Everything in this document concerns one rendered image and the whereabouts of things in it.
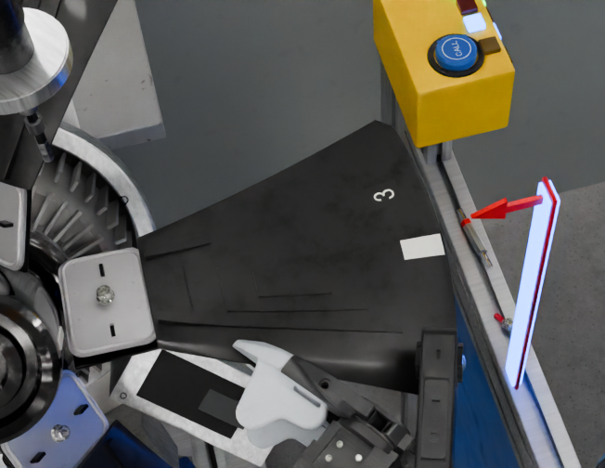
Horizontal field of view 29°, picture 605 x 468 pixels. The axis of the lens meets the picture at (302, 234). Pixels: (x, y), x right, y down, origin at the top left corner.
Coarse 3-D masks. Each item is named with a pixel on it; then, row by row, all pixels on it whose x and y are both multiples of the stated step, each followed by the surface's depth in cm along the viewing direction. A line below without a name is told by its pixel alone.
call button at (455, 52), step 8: (440, 40) 113; (448, 40) 113; (456, 40) 113; (464, 40) 113; (440, 48) 112; (448, 48) 112; (456, 48) 112; (464, 48) 112; (472, 48) 112; (440, 56) 112; (448, 56) 112; (456, 56) 112; (464, 56) 112; (472, 56) 112; (440, 64) 113; (448, 64) 112; (456, 64) 111; (464, 64) 112; (472, 64) 112
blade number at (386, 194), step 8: (384, 184) 91; (392, 184) 91; (368, 192) 91; (376, 192) 91; (384, 192) 91; (392, 192) 91; (368, 200) 91; (376, 200) 91; (384, 200) 91; (392, 200) 91; (400, 200) 91; (376, 208) 90
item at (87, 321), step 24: (72, 264) 89; (96, 264) 89; (120, 264) 89; (72, 288) 88; (96, 288) 88; (120, 288) 88; (144, 288) 88; (72, 312) 86; (96, 312) 86; (120, 312) 86; (144, 312) 86; (72, 336) 85; (96, 336) 85; (120, 336) 85; (144, 336) 85
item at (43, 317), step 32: (32, 256) 90; (64, 256) 92; (0, 288) 80; (32, 288) 84; (0, 320) 81; (32, 320) 80; (64, 320) 87; (0, 352) 81; (32, 352) 82; (64, 352) 85; (0, 384) 82; (32, 384) 82; (0, 416) 82; (32, 416) 82
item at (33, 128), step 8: (24, 120) 69; (32, 120) 69; (40, 120) 69; (32, 128) 69; (40, 128) 69; (40, 136) 70; (40, 144) 71; (48, 144) 71; (48, 152) 71; (48, 160) 72
